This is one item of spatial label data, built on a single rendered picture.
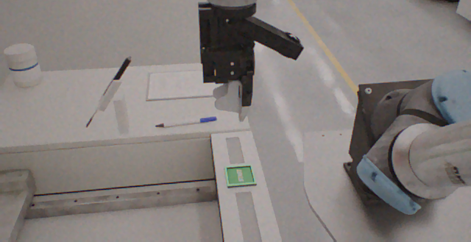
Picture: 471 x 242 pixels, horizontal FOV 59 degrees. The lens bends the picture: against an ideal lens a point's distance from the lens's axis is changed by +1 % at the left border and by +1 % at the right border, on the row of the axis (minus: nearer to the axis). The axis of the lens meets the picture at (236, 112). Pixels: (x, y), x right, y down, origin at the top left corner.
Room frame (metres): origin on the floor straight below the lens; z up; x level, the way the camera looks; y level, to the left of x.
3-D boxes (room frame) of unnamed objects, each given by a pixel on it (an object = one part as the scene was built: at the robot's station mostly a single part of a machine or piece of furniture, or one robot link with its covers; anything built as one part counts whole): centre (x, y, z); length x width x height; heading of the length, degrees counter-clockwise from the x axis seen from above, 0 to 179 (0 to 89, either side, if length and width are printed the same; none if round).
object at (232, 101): (0.58, 0.01, 1.14); 0.06 x 0.03 x 0.09; 97
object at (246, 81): (0.58, -0.01, 1.19); 0.05 x 0.02 x 0.09; 7
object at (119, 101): (0.75, 0.27, 1.03); 0.06 x 0.04 x 0.13; 97
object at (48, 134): (0.89, 0.30, 0.89); 0.62 x 0.35 x 0.14; 97
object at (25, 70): (0.97, 0.55, 1.01); 0.07 x 0.07 x 0.10
